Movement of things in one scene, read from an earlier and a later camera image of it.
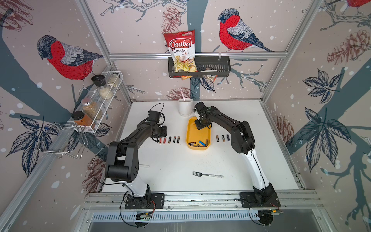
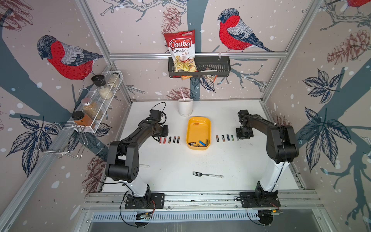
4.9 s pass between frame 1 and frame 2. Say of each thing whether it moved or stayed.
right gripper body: moved
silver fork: stayed
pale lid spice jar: stayed
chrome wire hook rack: stayed
